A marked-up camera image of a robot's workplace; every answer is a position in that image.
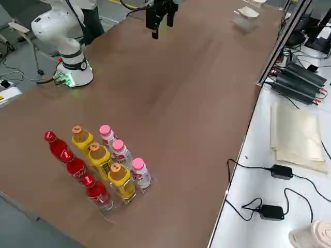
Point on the black electronic device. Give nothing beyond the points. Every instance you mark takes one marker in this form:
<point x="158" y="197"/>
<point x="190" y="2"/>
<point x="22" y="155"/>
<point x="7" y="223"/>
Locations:
<point x="297" y="38"/>

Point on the beige ribbed cup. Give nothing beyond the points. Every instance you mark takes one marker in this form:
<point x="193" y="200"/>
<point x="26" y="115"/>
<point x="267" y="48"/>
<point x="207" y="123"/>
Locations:
<point x="315" y="235"/>

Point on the black monitor stand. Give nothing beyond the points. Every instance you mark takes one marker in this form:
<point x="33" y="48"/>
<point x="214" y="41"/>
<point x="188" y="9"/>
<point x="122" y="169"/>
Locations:
<point x="320" y="42"/>

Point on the red black clip leads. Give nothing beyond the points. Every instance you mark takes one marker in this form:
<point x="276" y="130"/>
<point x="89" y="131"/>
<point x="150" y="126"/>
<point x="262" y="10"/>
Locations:
<point x="322" y="95"/>

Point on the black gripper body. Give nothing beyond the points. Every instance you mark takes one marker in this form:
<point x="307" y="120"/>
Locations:
<point x="161" y="5"/>

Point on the clear acrylic bottle rack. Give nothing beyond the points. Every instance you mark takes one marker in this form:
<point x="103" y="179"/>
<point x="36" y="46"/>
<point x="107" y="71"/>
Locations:
<point x="110" y="216"/>

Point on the grey office chair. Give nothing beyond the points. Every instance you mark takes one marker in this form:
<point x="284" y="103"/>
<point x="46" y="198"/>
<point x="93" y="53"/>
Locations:
<point x="19" y="27"/>

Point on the black finned power supply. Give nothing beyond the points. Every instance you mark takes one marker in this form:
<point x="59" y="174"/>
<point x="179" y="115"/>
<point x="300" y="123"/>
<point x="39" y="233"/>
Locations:
<point x="302" y="73"/>
<point x="292" y="89"/>

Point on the white control box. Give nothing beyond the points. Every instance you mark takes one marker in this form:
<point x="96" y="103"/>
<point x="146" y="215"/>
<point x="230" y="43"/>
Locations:
<point x="9" y="96"/>

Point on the yellow bottle orange cap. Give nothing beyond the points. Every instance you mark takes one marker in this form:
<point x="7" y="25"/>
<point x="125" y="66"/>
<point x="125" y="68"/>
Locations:
<point x="98" y="157"/>
<point x="82" y="140"/>
<point x="119" y="178"/>

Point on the clear acrylic stepped holder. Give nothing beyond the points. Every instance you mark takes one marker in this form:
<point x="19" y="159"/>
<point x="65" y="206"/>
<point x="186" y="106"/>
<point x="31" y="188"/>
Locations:
<point x="244" y="25"/>

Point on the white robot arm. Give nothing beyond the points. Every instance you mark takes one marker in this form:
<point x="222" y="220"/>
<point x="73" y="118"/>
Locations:
<point x="49" y="24"/>

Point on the beige folded cloth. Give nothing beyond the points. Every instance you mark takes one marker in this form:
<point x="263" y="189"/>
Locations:
<point x="297" y="134"/>

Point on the white power strip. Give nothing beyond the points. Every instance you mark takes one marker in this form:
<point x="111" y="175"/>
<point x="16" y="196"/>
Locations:
<point x="5" y="84"/>

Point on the small circuit board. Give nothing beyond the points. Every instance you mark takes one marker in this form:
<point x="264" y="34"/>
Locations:
<point x="275" y="72"/>

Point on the white bottle pink cap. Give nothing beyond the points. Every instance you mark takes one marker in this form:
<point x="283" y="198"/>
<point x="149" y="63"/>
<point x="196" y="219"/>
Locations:
<point x="141" y="173"/>
<point x="120" y="153"/>
<point x="106" y="137"/>

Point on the aluminium frame post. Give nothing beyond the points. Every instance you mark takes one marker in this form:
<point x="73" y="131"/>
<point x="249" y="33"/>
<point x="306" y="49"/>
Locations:
<point x="283" y="42"/>

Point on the person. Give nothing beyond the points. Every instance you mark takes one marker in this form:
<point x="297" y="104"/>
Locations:
<point x="91" y="23"/>

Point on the red cola bottle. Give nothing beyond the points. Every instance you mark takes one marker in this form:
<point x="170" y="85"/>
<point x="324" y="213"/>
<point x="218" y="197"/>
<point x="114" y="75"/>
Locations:
<point x="76" y="168"/>
<point x="97" y="192"/>
<point x="58" y="148"/>

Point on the black power adapter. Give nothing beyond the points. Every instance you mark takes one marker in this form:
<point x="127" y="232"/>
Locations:
<point x="271" y="212"/>
<point x="282" y="171"/>

